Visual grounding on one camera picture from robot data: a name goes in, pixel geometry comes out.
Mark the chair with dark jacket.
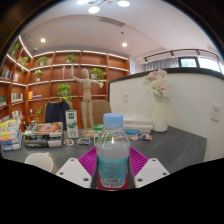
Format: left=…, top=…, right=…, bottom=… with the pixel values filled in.
left=44, top=100, right=73, bottom=131

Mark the colourful book stack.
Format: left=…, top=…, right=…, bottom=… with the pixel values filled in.
left=0, top=116, right=24, bottom=153

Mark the cream cup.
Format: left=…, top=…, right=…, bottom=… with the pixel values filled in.
left=24, top=152, right=56, bottom=174

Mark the ceiling lamp with round lights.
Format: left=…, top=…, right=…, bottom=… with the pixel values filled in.
left=76, top=0, right=131, bottom=14

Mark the window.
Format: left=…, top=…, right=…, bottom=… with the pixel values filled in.
left=178, top=56, right=224, bottom=74

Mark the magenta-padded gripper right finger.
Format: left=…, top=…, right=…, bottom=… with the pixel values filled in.
left=128, top=147, right=170, bottom=189

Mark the white vase with flowers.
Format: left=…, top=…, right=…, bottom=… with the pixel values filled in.
left=143, top=69, right=173, bottom=133

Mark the clear blue-capped water bottle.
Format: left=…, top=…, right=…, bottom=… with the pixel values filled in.
left=95, top=112, right=131, bottom=190

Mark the dark book stack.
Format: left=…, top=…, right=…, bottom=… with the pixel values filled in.
left=22, top=121, right=64, bottom=149

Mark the small colourful sticker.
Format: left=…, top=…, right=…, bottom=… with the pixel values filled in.
left=76, top=137, right=92, bottom=146
left=63, top=138, right=75, bottom=147
left=139, top=133, right=153, bottom=142

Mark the small green-white box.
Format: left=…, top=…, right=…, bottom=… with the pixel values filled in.
left=92, top=123, right=105, bottom=147

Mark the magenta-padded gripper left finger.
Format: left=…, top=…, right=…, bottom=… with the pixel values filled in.
left=54, top=147, right=100, bottom=190

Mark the wooden shelf unit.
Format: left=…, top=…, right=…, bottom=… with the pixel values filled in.
left=0, top=33, right=130, bottom=132

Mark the white wall socket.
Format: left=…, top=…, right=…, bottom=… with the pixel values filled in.
left=210, top=103, right=222, bottom=122

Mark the tan chair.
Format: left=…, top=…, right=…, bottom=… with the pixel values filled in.
left=80, top=99, right=113, bottom=129

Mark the wooden artist mannequin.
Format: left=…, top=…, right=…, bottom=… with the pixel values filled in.
left=69, top=64, right=104, bottom=139

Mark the tall green-white carton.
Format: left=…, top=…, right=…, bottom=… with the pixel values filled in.
left=64, top=109, right=80, bottom=139

